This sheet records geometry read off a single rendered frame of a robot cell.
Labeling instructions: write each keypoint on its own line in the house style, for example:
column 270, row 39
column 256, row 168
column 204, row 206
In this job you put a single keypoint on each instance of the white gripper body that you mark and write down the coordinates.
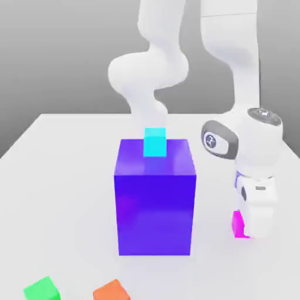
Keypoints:
column 259, row 201

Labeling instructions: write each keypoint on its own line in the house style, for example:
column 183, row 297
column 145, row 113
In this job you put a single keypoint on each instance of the small magenta cube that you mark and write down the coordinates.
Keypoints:
column 237, row 223

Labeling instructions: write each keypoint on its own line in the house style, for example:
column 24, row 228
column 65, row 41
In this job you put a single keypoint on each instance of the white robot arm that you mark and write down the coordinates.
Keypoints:
column 150, row 70

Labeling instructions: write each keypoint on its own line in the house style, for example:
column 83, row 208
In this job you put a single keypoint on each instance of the small cyan cube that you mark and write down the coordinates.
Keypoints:
column 154, row 144

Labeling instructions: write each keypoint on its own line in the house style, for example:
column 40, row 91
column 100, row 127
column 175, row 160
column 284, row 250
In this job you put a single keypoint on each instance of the small orange cube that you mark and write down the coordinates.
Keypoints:
column 111, row 291

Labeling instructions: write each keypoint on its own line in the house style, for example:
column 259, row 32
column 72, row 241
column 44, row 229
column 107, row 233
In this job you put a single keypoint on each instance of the small green cube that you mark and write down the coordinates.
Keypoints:
column 42, row 289

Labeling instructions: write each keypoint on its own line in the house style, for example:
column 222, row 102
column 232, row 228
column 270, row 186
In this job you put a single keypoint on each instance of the large blue box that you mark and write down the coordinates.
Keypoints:
column 154, row 211

